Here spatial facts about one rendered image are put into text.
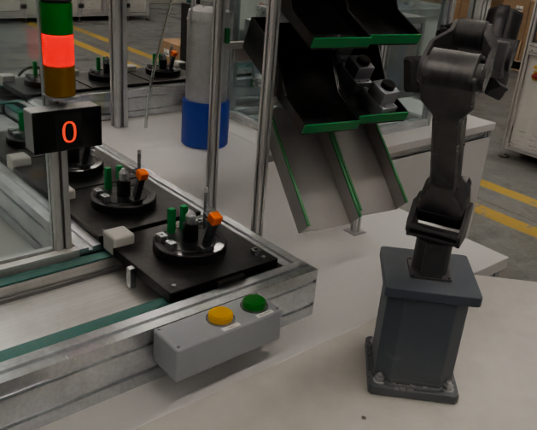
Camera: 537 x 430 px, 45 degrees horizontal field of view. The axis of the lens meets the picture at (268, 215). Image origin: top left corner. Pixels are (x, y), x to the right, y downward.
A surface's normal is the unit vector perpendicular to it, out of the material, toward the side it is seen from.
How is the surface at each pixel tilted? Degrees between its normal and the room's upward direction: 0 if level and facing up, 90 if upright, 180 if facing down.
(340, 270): 0
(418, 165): 90
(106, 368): 90
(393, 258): 0
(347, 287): 0
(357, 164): 45
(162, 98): 90
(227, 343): 90
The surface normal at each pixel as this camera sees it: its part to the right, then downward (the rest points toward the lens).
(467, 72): -0.42, 0.07
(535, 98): -0.77, 0.20
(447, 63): -0.34, -0.22
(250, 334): 0.64, 0.36
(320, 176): 0.41, -0.37
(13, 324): 0.07, -0.91
